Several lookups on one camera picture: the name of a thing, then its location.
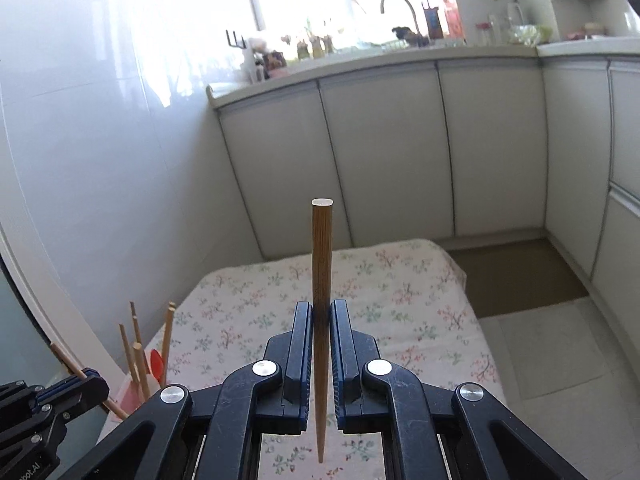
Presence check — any floral tablecloth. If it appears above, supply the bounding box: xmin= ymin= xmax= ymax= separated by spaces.
xmin=97 ymin=238 xmax=509 ymax=480

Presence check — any bowl of green vegetables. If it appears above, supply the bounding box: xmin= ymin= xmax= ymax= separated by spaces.
xmin=509 ymin=24 xmax=554 ymax=47

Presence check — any white kitchen countertop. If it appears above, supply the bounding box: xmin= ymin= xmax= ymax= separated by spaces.
xmin=206 ymin=35 xmax=640 ymax=108

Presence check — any clear bottle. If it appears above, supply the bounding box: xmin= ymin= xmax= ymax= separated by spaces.
xmin=475 ymin=14 xmax=501 ymax=47

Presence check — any white door frame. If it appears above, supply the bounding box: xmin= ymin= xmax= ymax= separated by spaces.
xmin=0 ymin=217 xmax=127 ymax=397

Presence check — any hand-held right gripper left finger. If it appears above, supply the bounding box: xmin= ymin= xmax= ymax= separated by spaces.
xmin=62 ymin=301 xmax=315 ymax=480

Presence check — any red plastic spoon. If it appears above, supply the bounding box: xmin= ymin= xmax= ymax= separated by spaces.
xmin=149 ymin=348 xmax=167 ymax=387

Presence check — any dark sink item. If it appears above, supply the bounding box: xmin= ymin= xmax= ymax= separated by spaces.
xmin=392 ymin=24 xmax=431 ymax=47

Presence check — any brown floor mat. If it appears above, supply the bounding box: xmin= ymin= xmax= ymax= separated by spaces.
xmin=444 ymin=237 xmax=589 ymax=319

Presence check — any colourful figurine box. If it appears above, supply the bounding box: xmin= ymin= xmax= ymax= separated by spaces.
xmin=262 ymin=50 xmax=289 ymax=79

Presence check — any pink dish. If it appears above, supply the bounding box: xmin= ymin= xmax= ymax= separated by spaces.
xmin=566 ymin=21 xmax=607 ymax=42

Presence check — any row of small figurines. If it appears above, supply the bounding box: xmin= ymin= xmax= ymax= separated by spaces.
xmin=296 ymin=31 xmax=337 ymax=59

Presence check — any pink lattice basket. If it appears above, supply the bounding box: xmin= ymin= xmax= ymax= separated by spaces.
xmin=100 ymin=376 xmax=152 ymax=423

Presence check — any frosted glass door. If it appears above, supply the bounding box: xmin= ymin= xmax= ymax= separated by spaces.
xmin=0 ymin=255 xmax=87 ymax=387

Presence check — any white cabinet door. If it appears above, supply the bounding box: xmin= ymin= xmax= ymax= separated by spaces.
xmin=219 ymin=81 xmax=352 ymax=262
xmin=541 ymin=56 xmax=614 ymax=272
xmin=439 ymin=56 xmax=549 ymax=237
xmin=319 ymin=61 xmax=457 ymax=249

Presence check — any dark brown utensil holder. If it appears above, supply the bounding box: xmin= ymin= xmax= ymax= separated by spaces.
xmin=422 ymin=0 xmax=444 ymax=39

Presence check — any pink bottle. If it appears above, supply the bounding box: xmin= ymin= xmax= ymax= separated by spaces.
xmin=442 ymin=0 xmax=464 ymax=39

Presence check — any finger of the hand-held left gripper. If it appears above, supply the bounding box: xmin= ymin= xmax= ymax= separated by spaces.
xmin=50 ymin=376 xmax=111 ymax=424
xmin=37 ymin=368 xmax=101 ymax=404

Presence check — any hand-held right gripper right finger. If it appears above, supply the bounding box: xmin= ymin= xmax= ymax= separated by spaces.
xmin=330 ymin=299 xmax=588 ymax=480

